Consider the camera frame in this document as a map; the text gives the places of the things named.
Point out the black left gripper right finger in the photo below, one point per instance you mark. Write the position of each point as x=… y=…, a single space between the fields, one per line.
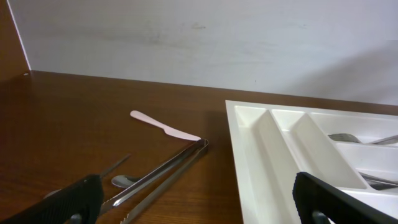
x=319 y=202

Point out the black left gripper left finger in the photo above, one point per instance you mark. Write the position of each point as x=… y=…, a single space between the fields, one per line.
x=83 y=197

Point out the small steel teaspoon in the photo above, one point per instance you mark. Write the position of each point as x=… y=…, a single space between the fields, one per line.
x=124 y=181
x=102 y=174

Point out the steel fork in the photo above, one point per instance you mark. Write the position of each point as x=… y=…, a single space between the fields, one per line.
x=386 y=141
x=344 y=137

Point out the pink plastic knife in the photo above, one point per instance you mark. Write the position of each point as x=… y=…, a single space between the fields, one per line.
x=167 y=129

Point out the steel kitchen tongs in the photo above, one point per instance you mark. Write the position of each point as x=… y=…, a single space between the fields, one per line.
x=177 y=165

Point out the white plastic cutlery tray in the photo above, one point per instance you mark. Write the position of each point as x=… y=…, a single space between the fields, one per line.
x=272 y=143

